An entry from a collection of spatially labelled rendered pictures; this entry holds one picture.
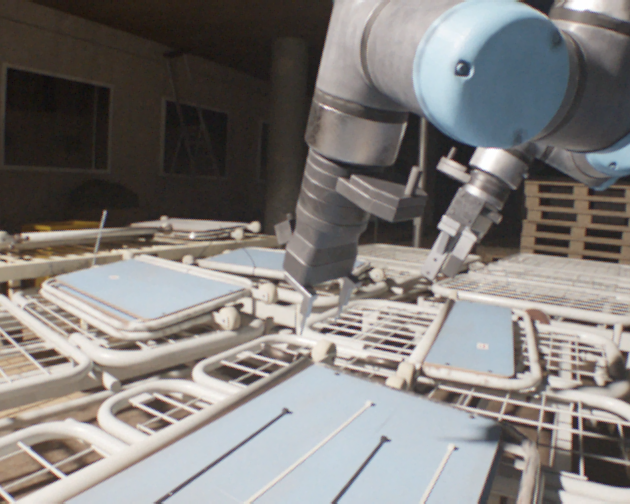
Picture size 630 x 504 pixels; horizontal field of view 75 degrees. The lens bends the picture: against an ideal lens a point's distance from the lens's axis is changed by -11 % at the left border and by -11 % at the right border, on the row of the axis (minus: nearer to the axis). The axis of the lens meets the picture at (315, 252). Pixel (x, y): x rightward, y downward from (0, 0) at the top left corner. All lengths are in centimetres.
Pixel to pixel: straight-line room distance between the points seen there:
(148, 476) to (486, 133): 46
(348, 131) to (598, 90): 20
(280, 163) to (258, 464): 671
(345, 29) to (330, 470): 46
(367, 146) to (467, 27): 16
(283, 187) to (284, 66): 188
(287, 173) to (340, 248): 667
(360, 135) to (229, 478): 38
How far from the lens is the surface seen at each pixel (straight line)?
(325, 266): 48
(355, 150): 40
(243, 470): 55
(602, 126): 40
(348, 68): 40
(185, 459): 56
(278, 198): 714
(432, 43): 29
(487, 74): 28
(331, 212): 43
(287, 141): 717
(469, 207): 75
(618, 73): 40
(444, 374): 99
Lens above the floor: 88
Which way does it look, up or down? 7 degrees down
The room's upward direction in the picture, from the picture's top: 3 degrees clockwise
